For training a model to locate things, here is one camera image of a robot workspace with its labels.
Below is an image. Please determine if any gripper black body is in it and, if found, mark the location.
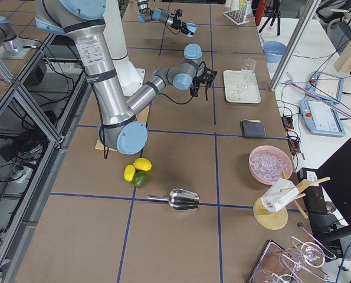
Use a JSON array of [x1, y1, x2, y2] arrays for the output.
[[191, 61, 216, 88], [170, 9, 188, 34]]

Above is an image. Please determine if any light blue plastic cup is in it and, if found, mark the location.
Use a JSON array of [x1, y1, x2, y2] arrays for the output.
[[186, 23, 198, 35]]

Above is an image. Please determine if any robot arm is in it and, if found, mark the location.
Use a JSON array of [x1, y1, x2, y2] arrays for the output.
[[136, 1, 198, 38], [35, 1, 217, 154]]

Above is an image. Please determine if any pink bowl with ice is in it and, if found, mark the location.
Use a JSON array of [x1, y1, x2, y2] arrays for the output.
[[248, 145, 293, 185]]

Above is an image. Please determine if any steel ice scoop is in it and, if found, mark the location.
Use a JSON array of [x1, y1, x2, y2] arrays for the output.
[[147, 188, 199, 211]]

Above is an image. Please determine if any white bear tray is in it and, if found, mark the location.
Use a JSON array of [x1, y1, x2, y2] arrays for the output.
[[223, 70, 261, 104]]

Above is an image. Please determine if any clear wine glass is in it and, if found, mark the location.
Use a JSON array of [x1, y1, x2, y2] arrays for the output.
[[238, 58, 256, 91]]

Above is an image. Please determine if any grey folded cloth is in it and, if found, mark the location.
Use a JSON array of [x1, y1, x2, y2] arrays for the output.
[[240, 119, 267, 139]]

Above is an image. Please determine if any red cylinder bottle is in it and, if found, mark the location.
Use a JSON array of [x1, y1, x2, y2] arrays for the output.
[[255, 0, 267, 26]]

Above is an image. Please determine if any whole yellow lemon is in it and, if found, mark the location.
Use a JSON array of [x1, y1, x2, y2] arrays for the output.
[[133, 157, 152, 172]]

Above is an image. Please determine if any green lime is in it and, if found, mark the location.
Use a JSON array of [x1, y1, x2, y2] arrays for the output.
[[132, 171, 147, 187]]

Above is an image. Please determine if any blue teach pendant tablet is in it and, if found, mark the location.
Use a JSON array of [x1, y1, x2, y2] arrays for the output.
[[300, 98, 346, 137]]

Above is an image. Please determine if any white carton on stand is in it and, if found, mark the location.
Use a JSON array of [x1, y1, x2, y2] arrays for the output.
[[260, 178, 298, 213]]

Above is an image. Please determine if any wooden stand round base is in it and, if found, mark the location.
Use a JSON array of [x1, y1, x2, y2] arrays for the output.
[[252, 176, 332, 231]]

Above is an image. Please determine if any black laptop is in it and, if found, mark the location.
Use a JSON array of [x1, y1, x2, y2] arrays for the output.
[[297, 138, 351, 237]]

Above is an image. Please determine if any white wire cup rack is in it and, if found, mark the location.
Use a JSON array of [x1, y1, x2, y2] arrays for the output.
[[223, 0, 252, 25]]

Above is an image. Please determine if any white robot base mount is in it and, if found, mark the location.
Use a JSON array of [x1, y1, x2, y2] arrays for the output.
[[103, 0, 145, 97]]

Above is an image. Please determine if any aluminium frame post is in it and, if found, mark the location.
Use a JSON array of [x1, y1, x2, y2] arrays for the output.
[[269, 0, 321, 91]]

